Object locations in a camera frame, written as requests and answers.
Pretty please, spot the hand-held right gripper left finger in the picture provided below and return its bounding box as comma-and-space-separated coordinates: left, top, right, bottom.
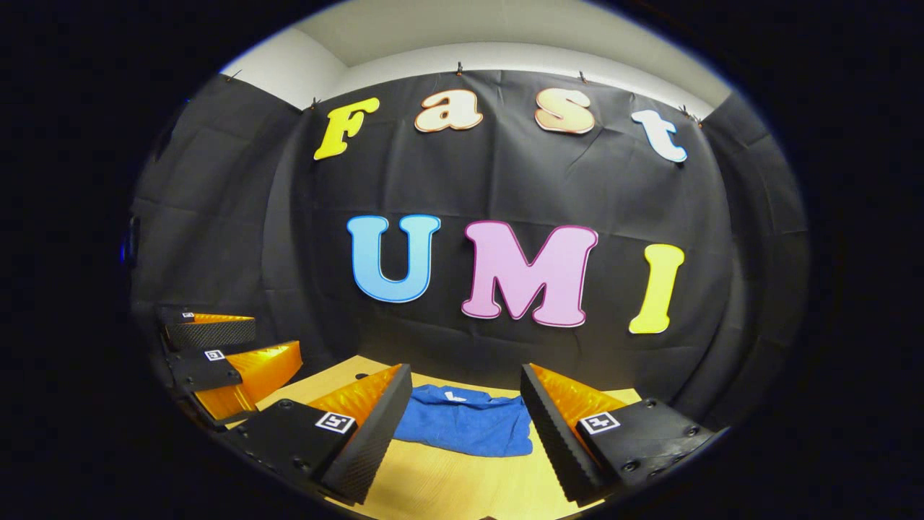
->
227, 363, 414, 505

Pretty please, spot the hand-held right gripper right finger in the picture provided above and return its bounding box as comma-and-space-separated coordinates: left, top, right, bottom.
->
520, 363, 715, 508

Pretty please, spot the blue corduroy shirt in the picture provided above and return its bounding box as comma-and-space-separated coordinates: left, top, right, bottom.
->
393, 383, 535, 458

